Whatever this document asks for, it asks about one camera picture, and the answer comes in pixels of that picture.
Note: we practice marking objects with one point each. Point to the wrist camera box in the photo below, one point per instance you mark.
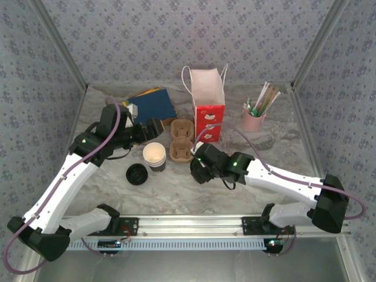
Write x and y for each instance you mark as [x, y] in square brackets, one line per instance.
[133, 113]
[197, 147]

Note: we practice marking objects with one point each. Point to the small circuit board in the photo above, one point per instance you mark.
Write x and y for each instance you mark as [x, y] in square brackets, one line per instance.
[273, 243]
[110, 244]

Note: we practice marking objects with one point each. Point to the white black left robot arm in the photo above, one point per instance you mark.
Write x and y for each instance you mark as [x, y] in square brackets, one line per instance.
[67, 191]

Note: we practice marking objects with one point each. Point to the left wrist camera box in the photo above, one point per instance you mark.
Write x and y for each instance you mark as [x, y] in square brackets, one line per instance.
[133, 113]

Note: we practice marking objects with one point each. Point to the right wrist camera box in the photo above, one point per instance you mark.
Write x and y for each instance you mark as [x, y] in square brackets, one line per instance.
[197, 147]

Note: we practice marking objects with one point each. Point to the red white paper bag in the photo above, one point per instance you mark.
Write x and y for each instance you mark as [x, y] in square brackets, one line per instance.
[210, 123]

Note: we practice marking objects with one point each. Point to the green plastic stopper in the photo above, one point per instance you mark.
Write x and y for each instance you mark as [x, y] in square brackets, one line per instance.
[253, 111]

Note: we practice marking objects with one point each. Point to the black plastic cup lid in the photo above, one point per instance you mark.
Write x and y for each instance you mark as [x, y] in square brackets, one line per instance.
[136, 174]
[199, 177]

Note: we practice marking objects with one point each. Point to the pink metal bucket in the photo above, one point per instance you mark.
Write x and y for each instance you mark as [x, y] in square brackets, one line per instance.
[252, 123]

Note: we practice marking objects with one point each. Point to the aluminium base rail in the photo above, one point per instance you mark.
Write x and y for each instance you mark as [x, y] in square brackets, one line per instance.
[191, 224]

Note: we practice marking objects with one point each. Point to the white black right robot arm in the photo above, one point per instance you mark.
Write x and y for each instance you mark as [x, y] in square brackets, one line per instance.
[282, 179]

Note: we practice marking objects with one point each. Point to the aluminium frame post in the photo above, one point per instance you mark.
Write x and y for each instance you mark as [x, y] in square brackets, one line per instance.
[317, 44]

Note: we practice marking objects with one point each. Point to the white wrapped straw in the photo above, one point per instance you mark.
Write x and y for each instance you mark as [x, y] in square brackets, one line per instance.
[264, 91]

